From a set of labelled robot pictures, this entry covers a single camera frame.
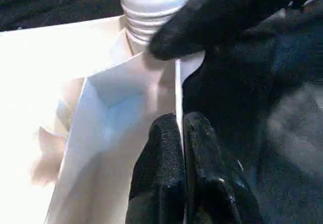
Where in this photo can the black work mat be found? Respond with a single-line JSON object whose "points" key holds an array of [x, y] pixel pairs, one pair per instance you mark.
{"points": [[277, 138]]}

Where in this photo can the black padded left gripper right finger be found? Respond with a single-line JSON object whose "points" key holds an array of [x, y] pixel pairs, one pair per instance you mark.
{"points": [[212, 183]]}

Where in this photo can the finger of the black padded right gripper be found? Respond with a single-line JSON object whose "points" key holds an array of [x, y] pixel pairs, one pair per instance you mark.
{"points": [[202, 22]]}

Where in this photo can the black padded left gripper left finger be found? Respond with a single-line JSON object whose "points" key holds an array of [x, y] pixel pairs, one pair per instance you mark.
{"points": [[161, 168]]}

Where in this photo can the white plastic table top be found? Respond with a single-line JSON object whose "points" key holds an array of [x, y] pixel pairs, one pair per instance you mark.
{"points": [[101, 113]]}

